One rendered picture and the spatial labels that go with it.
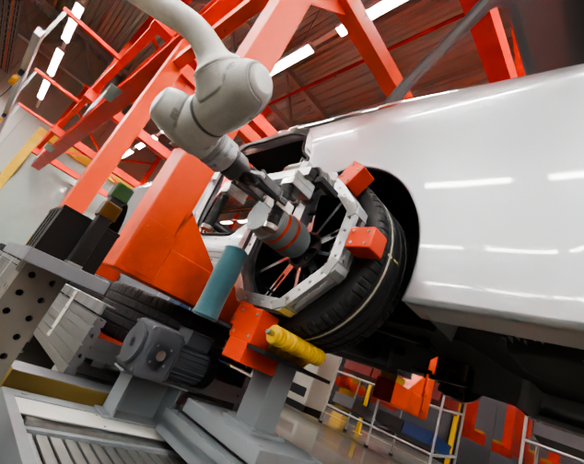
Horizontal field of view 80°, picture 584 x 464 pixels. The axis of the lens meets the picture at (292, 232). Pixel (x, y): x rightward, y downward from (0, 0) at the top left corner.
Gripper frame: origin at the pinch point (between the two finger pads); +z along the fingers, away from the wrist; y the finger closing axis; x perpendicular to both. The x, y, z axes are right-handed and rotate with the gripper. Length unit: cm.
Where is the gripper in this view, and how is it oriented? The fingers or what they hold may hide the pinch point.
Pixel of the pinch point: (279, 204)
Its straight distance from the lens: 100.4
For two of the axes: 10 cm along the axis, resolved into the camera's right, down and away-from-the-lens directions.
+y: 6.9, 0.1, -7.2
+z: 6.2, 5.1, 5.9
